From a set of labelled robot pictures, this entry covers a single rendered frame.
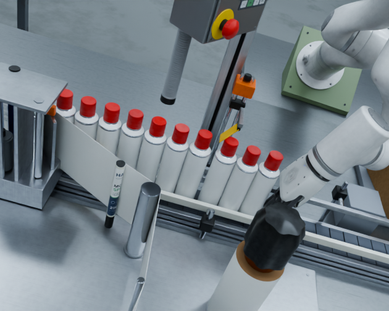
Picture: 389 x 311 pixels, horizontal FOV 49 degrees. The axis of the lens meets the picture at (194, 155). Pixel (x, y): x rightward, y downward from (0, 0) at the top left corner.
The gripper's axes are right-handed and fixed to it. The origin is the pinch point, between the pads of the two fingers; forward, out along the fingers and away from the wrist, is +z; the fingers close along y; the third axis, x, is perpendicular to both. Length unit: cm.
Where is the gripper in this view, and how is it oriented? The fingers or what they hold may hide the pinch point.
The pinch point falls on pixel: (273, 203)
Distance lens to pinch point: 106.2
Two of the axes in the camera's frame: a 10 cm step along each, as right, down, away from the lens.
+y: -1.3, 6.2, -7.7
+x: 8.2, 5.1, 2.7
